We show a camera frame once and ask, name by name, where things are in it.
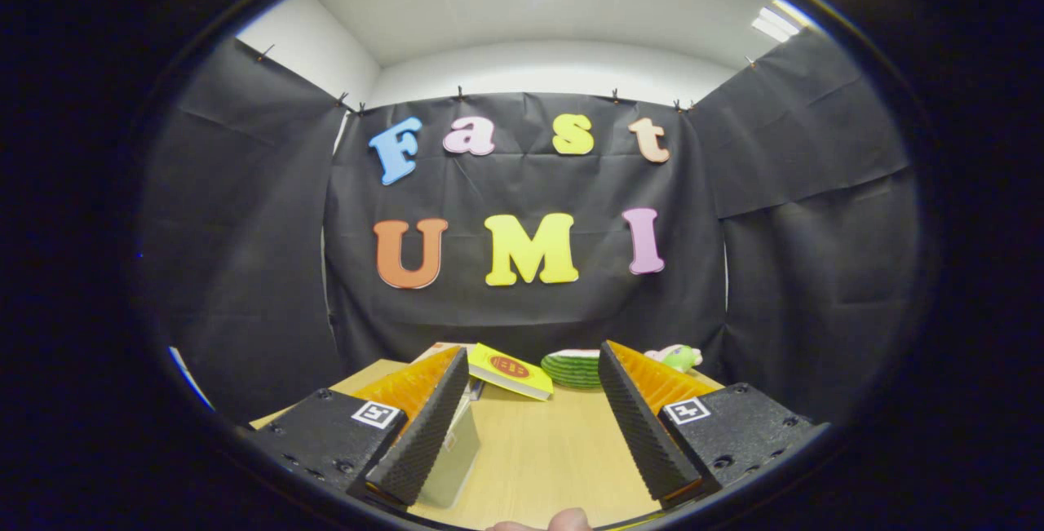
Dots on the pale green storage box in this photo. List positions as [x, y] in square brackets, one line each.
[453, 457]

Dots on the beige book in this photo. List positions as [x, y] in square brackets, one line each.
[444, 346]

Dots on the pink and green plush toy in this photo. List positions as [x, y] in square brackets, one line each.
[681, 357]

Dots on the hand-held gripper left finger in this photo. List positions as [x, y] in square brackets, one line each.
[428, 433]

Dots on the black backdrop cloth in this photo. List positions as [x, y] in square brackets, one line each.
[522, 180]

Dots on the small ceiling light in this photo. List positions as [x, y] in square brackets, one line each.
[775, 25]

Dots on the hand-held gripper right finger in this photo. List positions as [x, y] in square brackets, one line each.
[640, 433]

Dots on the watermelon slice plush toy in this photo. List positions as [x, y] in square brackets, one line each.
[575, 369]

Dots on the yellow book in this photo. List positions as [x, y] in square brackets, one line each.
[510, 369]

